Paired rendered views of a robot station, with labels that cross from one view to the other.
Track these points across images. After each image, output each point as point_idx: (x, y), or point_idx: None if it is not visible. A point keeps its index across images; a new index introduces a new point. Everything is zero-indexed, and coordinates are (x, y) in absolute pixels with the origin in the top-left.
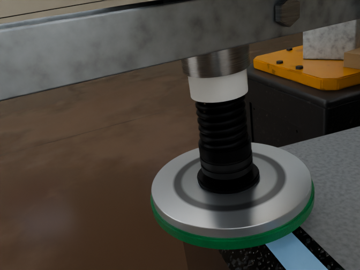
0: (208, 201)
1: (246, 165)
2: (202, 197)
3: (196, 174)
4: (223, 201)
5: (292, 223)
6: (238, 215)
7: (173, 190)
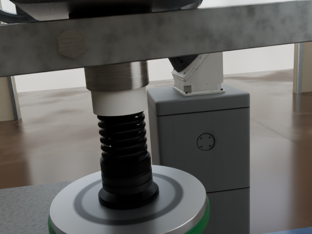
0: (158, 179)
1: None
2: (161, 182)
3: (156, 201)
4: None
5: None
6: None
7: (184, 190)
